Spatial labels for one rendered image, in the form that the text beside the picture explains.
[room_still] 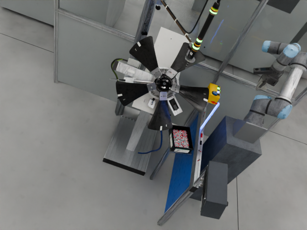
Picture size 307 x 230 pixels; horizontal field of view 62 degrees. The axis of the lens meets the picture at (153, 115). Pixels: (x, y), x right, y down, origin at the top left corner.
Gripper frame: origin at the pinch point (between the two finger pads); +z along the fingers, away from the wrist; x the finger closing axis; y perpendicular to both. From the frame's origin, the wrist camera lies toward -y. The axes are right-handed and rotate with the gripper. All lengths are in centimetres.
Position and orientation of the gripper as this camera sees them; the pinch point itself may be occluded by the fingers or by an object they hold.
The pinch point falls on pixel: (256, 88)
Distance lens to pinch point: 191.1
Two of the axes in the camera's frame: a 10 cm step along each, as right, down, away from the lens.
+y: 9.4, 3.5, 0.7
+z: -2.8, 6.3, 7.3
